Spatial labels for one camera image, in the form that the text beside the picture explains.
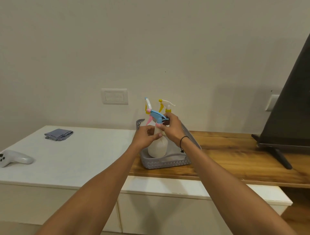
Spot person's left hand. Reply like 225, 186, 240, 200
132, 125, 163, 153

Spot person's left forearm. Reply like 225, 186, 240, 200
36, 143, 145, 235

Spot white cabinet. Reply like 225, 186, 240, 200
0, 125, 294, 235

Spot grey plastic basket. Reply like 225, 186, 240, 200
136, 118, 202, 170

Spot wooden tv unit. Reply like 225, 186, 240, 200
128, 130, 310, 235

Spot person's right hand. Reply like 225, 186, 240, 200
156, 112, 188, 146

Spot black wrist band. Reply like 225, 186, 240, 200
179, 136, 190, 153

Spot white game controller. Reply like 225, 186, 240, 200
0, 149, 35, 168

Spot small white wall socket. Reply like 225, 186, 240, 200
265, 94, 280, 112

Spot white bottle blue pink sprayer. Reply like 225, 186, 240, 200
145, 109, 169, 158

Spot black television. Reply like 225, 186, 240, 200
251, 33, 310, 170

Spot folded grey cloth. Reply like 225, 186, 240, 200
44, 128, 74, 141

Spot person's right forearm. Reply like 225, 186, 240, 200
180, 137, 298, 235

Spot white wall switch plate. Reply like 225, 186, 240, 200
101, 88, 129, 105

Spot spray bottle white yellow nozzle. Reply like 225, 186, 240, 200
158, 99, 176, 114

